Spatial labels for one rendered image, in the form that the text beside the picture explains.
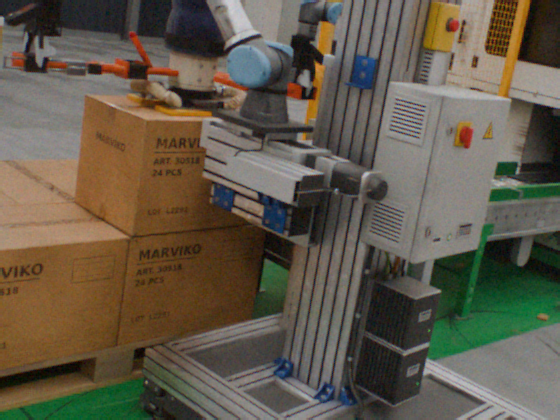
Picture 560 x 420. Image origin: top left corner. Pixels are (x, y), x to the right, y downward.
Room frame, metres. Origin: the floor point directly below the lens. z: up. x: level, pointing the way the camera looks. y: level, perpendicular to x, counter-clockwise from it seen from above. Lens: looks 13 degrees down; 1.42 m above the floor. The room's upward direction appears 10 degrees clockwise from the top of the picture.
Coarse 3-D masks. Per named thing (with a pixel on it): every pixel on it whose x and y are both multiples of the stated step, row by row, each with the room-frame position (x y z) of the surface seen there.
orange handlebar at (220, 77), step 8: (16, 64) 2.40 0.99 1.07; (56, 64) 2.48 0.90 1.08; (64, 64) 2.50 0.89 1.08; (104, 64) 2.60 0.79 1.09; (112, 64) 2.63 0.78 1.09; (104, 72) 2.61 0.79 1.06; (112, 72) 2.63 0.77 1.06; (120, 72) 2.65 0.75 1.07; (152, 72) 2.73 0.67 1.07; (160, 72) 2.76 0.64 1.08; (168, 72) 2.78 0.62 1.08; (176, 72) 2.81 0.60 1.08; (216, 72) 2.99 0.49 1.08; (216, 80) 2.84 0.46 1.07; (224, 80) 2.81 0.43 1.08; (232, 80) 2.79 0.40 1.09; (240, 88) 2.75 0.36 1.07; (248, 88) 2.74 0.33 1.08; (288, 88) 2.87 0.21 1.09
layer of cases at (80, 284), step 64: (0, 192) 2.77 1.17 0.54; (64, 192) 2.91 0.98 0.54; (0, 256) 2.23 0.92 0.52; (64, 256) 2.37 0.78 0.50; (128, 256) 2.54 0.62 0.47; (192, 256) 2.73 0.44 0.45; (256, 256) 2.95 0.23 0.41; (0, 320) 2.24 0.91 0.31; (64, 320) 2.39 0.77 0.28; (128, 320) 2.56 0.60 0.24; (192, 320) 2.76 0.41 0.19
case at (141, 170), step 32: (96, 96) 2.80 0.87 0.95; (96, 128) 2.73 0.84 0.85; (128, 128) 2.60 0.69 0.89; (160, 128) 2.58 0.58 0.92; (192, 128) 2.67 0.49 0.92; (96, 160) 2.72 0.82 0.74; (128, 160) 2.58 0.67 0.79; (160, 160) 2.59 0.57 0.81; (192, 160) 2.68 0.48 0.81; (96, 192) 2.70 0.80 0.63; (128, 192) 2.57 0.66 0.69; (160, 192) 2.60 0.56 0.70; (192, 192) 2.70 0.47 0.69; (128, 224) 2.55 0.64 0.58; (160, 224) 2.61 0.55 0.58; (192, 224) 2.71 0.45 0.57; (224, 224) 2.82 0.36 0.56
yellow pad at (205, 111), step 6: (186, 102) 2.76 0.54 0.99; (192, 102) 2.77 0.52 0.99; (222, 102) 2.87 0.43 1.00; (156, 108) 2.73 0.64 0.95; (162, 108) 2.71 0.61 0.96; (168, 108) 2.71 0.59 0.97; (174, 108) 2.70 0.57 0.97; (180, 108) 2.72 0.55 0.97; (186, 108) 2.74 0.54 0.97; (192, 108) 2.76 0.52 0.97; (198, 108) 2.79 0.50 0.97; (204, 108) 2.81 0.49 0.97; (210, 108) 2.83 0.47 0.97; (216, 108) 2.86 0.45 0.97; (222, 108) 2.87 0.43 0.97; (228, 108) 2.91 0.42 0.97; (168, 114) 2.68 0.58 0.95; (174, 114) 2.68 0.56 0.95; (180, 114) 2.70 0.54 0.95; (186, 114) 2.71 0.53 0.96; (192, 114) 2.73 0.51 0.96; (198, 114) 2.75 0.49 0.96; (204, 114) 2.77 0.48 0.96; (210, 114) 2.79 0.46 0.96
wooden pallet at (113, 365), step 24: (168, 336) 2.69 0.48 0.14; (48, 360) 2.36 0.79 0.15; (72, 360) 2.42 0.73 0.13; (96, 360) 2.49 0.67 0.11; (120, 360) 2.55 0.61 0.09; (24, 384) 2.40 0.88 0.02; (48, 384) 2.43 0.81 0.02; (72, 384) 2.46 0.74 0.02; (96, 384) 2.49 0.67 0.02; (0, 408) 2.26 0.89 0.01
